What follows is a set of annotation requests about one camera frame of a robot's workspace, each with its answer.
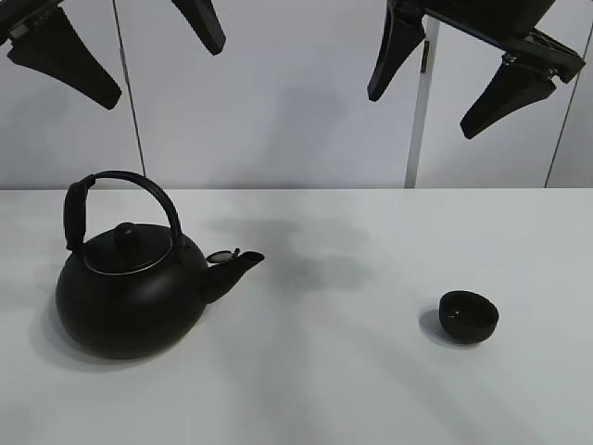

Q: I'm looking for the white vertical wall post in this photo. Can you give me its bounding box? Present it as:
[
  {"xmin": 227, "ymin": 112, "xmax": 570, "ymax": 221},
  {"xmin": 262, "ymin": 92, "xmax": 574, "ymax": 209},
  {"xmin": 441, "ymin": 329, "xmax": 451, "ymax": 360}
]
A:
[{"xmin": 404, "ymin": 17, "xmax": 440, "ymax": 189}]

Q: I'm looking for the black round kettle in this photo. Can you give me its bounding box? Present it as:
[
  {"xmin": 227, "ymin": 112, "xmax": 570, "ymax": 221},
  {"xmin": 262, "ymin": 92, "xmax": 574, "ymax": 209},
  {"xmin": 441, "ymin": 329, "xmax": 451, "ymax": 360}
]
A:
[{"xmin": 55, "ymin": 171, "xmax": 265, "ymax": 360}]

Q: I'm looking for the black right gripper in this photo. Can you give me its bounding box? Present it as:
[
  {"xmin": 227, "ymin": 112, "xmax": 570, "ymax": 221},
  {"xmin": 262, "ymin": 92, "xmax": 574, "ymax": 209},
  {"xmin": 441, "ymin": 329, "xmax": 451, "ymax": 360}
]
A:
[{"xmin": 367, "ymin": 1, "xmax": 586, "ymax": 139}]

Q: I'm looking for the small black teacup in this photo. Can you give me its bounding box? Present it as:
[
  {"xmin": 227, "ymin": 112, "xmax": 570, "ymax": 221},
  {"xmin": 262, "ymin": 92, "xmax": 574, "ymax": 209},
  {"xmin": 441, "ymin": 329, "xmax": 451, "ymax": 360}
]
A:
[{"xmin": 438, "ymin": 290, "xmax": 499, "ymax": 345}]

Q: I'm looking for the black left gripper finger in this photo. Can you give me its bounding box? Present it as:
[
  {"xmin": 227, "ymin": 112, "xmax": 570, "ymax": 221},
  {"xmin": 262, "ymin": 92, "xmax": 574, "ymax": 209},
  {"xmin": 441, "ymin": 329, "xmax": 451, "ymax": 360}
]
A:
[{"xmin": 172, "ymin": 0, "xmax": 226, "ymax": 56}]

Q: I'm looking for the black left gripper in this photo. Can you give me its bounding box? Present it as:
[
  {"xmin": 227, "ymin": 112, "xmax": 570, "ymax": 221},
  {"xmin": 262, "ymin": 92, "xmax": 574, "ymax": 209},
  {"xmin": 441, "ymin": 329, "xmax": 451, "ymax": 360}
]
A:
[{"xmin": 0, "ymin": 0, "xmax": 121, "ymax": 109}]

